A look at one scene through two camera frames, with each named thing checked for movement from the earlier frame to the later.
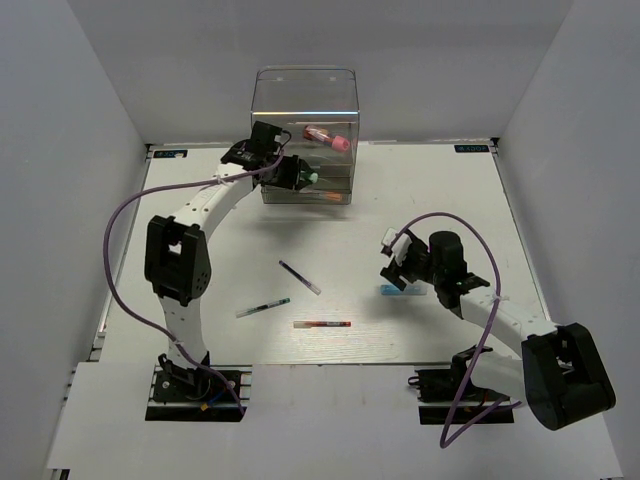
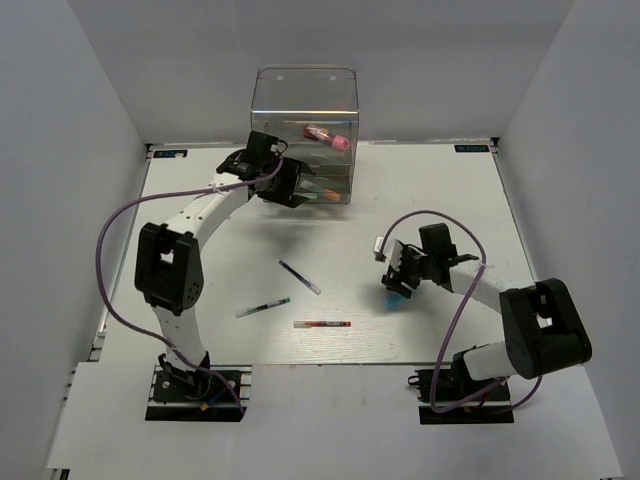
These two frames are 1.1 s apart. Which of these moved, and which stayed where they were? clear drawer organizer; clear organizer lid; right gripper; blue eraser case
Moved: blue eraser case
Stayed: right gripper; clear organizer lid; clear drawer organizer
